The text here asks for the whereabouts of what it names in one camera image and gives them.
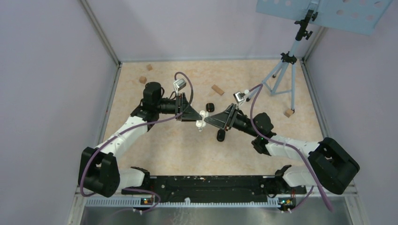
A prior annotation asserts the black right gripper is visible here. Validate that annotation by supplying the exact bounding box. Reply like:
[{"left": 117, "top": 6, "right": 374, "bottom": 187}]
[{"left": 204, "top": 103, "right": 259, "bottom": 137}]

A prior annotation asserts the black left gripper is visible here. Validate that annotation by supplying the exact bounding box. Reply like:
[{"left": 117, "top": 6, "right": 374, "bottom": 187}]
[{"left": 155, "top": 92, "right": 202, "bottom": 122}]

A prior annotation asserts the white oval charging case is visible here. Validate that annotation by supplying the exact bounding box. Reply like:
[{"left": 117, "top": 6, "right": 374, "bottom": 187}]
[{"left": 196, "top": 110, "right": 209, "bottom": 132}]

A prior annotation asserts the black oval charging case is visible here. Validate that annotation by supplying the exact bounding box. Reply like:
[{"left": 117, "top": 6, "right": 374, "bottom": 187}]
[{"left": 216, "top": 129, "right": 226, "bottom": 142}]

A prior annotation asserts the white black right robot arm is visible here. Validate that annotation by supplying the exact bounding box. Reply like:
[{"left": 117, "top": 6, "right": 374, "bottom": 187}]
[{"left": 204, "top": 104, "right": 360, "bottom": 195}]

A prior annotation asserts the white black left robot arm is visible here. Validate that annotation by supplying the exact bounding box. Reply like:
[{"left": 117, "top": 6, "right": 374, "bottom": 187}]
[{"left": 78, "top": 79, "right": 203, "bottom": 197}]

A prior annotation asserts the black case with gold band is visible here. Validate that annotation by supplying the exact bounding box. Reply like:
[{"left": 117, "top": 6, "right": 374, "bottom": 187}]
[{"left": 206, "top": 103, "right": 215, "bottom": 113}]

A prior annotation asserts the long wooden block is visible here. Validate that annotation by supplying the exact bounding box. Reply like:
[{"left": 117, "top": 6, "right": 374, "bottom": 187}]
[{"left": 211, "top": 84, "right": 225, "bottom": 96}]

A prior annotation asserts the wooden cube left side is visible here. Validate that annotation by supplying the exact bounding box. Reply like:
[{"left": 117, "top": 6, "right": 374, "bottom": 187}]
[{"left": 139, "top": 76, "right": 147, "bottom": 84}]

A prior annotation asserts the wooden cube near corner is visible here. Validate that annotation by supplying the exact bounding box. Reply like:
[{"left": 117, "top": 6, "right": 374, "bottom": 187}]
[{"left": 146, "top": 64, "right": 153, "bottom": 71}]

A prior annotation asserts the wooden block under tripod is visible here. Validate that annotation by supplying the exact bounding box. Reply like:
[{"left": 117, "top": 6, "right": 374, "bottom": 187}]
[{"left": 284, "top": 109, "right": 295, "bottom": 118}]

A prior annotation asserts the light blue tripod stand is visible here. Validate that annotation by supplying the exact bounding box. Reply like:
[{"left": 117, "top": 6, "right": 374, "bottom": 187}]
[{"left": 262, "top": 9, "right": 318, "bottom": 110}]

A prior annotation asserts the light blue perforated panel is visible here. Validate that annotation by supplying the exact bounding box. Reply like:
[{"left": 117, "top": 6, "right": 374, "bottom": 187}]
[{"left": 256, "top": 0, "right": 392, "bottom": 36}]

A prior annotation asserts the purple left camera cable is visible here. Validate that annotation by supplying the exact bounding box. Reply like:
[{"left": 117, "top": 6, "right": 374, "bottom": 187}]
[{"left": 79, "top": 72, "right": 195, "bottom": 215}]

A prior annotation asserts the purple camera cable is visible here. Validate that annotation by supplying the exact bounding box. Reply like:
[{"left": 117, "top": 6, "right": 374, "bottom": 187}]
[
  {"left": 247, "top": 83, "right": 334, "bottom": 213},
  {"left": 79, "top": 72, "right": 195, "bottom": 215}
]

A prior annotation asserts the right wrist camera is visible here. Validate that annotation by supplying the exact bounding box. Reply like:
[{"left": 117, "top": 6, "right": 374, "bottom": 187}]
[{"left": 233, "top": 90, "right": 250, "bottom": 109}]

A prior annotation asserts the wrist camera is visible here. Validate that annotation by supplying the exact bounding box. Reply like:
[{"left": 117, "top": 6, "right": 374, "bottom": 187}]
[
  {"left": 173, "top": 79, "right": 186, "bottom": 95},
  {"left": 233, "top": 90, "right": 250, "bottom": 109}
]

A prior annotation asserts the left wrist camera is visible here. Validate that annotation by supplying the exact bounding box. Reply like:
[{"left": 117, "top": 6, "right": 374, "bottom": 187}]
[{"left": 173, "top": 79, "right": 186, "bottom": 95}]

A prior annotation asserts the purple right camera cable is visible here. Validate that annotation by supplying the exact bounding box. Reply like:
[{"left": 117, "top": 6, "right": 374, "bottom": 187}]
[{"left": 247, "top": 83, "right": 334, "bottom": 213}]

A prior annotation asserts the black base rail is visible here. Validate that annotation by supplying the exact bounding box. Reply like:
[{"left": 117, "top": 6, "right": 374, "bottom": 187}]
[{"left": 139, "top": 175, "right": 306, "bottom": 203}]

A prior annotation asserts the white slotted cable duct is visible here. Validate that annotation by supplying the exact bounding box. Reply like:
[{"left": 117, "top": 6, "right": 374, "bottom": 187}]
[{"left": 85, "top": 197, "right": 280, "bottom": 208}]

